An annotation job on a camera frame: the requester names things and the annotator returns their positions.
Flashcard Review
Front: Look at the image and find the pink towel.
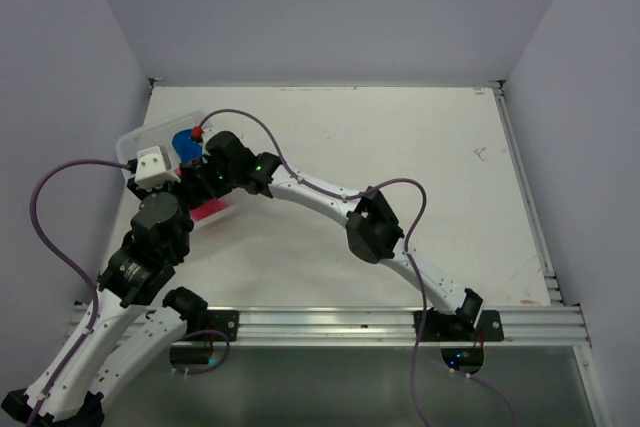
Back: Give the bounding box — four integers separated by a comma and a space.
190, 199, 229, 222

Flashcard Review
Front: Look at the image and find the front aluminium rail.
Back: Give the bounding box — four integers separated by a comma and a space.
64, 304, 591, 348

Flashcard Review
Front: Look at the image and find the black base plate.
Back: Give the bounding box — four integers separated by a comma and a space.
188, 309, 240, 342
420, 308, 505, 342

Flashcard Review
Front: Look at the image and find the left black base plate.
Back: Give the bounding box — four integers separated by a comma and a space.
188, 309, 240, 342

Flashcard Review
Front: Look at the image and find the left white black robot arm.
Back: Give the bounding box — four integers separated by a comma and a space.
1, 190, 208, 426

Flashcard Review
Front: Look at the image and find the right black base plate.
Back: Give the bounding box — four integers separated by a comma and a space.
420, 308, 505, 342

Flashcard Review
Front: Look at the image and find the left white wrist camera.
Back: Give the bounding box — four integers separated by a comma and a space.
134, 146, 177, 191

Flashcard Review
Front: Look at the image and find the aluminium rail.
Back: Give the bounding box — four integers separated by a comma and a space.
64, 304, 591, 348
489, 81, 565, 306

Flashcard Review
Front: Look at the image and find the blue towel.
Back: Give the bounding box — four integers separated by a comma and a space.
171, 129, 202, 163

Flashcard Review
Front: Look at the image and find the right aluminium rail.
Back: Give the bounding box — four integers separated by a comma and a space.
489, 81, 565, 306

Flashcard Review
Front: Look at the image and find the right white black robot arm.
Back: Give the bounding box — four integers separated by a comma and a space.
189, 127, 483, 340

